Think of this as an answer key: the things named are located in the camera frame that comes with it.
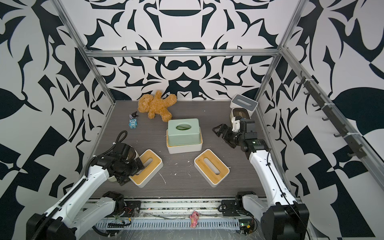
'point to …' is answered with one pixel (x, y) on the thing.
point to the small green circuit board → (246, 225)
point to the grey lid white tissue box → (238, 101)
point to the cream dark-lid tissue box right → (239, 113)
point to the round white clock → (260, 234)
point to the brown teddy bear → (157, 105)
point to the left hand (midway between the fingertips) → (138, 169)
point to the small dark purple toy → (134, 115)
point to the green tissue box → (183, 132)
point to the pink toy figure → (194, 218)
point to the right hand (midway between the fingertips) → (217, 131)
